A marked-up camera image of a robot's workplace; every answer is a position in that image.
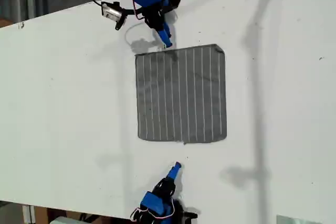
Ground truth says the silver black camera box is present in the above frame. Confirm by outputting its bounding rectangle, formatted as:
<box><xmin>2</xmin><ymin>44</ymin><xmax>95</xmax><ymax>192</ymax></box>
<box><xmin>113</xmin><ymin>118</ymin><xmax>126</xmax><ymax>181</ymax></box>
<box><xmin>101</xmin><ymin>1</ymin><xmax>129</xmax><ymax>31</ymax></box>

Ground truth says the white table leg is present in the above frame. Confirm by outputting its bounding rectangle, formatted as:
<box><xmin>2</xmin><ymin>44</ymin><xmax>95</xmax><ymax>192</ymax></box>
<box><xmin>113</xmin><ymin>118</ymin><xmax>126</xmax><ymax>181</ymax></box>
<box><xmin>22</xmin><ymin>204</ymin><xmax>36</xmax><ymax>224</ymax></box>

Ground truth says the grey striped square towel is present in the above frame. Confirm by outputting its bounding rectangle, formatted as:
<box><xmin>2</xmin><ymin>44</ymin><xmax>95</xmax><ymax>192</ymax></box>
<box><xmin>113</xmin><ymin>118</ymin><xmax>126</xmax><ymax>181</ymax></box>
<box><xmin>134</xmin><ymin>43</ymin><xmax>228</xmax><ymax>145</ymax></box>

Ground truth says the brown cardboard box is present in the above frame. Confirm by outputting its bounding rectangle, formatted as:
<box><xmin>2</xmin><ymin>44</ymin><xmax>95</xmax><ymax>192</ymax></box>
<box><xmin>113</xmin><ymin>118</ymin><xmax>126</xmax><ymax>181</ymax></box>
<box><xmin>34</xmin><ymin>206</ymin><xmax>79</xmax><ymax>224</ymax></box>

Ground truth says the white plastic container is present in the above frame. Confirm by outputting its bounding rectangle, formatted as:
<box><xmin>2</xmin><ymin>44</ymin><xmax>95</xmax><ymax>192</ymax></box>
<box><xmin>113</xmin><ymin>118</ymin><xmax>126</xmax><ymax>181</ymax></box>
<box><xmin>49</xmin><ymin>216</ymin><xmax>82</xmax><ymax>224</ymax></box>

